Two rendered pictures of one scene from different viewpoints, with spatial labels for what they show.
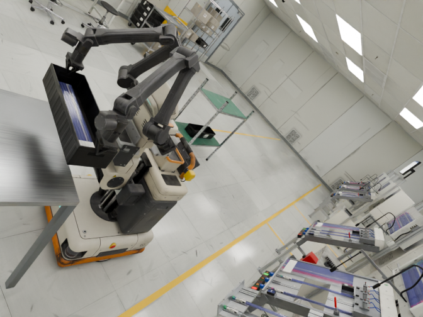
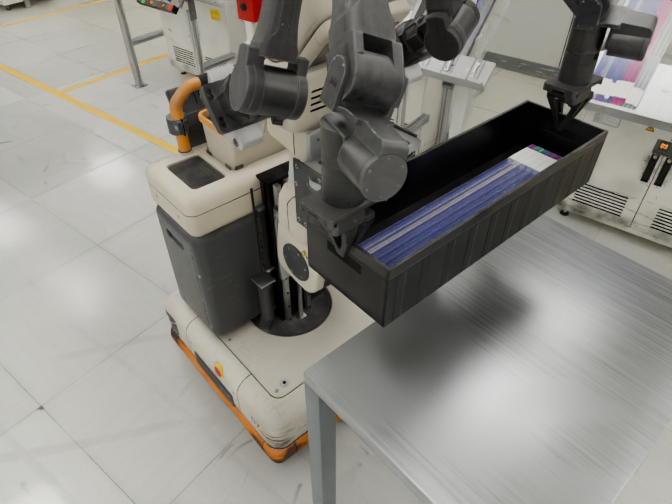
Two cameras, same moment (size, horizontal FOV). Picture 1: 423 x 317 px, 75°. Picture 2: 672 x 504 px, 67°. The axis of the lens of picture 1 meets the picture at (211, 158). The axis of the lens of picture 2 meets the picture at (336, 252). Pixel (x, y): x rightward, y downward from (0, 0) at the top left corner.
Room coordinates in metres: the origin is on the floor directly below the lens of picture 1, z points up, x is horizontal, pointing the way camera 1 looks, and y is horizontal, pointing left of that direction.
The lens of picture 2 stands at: (1.08, 1.36, 1.52)
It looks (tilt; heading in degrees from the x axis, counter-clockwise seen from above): 41 degrees down; 288
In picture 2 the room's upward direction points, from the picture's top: straight up
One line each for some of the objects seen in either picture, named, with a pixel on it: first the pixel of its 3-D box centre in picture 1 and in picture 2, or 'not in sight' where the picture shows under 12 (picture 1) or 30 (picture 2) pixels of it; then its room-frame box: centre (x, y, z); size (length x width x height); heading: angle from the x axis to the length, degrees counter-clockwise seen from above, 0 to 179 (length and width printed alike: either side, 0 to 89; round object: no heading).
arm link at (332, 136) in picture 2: (82, 46); (346, 142); (1.23, 0.84, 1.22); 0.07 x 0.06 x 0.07; 133
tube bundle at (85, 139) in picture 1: (74, 117); (465, 206); (1.09, 0.60, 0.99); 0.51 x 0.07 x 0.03; 59
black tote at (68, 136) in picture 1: (77, 113); (468, 194); (1.09, 0.60, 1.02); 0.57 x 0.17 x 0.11; 59
